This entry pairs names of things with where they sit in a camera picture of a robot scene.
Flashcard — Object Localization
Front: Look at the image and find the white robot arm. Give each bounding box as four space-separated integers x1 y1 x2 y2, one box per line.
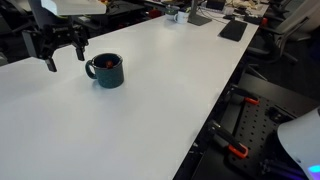
22 0 107 72

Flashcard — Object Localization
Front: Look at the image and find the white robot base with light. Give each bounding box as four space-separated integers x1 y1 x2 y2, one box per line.
277 107 320 180

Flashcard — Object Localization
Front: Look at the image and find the orange handled clamp far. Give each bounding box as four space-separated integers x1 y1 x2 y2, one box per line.
229 85 259 105

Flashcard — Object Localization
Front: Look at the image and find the black perforated mounting board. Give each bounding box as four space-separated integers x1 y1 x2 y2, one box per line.
191 73 320 180

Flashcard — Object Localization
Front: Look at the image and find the orange handled clamp near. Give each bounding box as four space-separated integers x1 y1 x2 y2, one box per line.
208 121 248 159

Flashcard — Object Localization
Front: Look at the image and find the orange capped whiteboard marker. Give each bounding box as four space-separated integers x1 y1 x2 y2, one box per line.
105 61 114 69

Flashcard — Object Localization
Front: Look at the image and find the black office chair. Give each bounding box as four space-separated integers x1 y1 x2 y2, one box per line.
246 0 320 68

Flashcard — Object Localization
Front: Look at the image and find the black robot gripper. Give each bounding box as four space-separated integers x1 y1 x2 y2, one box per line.
22 24 88 72

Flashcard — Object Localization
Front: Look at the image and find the black keyboard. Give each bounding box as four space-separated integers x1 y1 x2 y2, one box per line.
219 20 247 41

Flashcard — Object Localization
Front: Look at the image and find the dark teal enamel mug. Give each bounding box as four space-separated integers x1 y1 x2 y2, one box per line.
85 53 124 89

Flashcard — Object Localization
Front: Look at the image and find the orange handled clamp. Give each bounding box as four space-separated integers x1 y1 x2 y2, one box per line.
208 121 248 159
229 85 259 105

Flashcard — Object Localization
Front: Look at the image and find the grey monitor stand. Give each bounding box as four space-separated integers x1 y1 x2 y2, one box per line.
188 0 211 26

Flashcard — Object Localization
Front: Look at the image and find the white coffee mug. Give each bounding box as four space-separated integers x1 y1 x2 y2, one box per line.
174 11 189 24

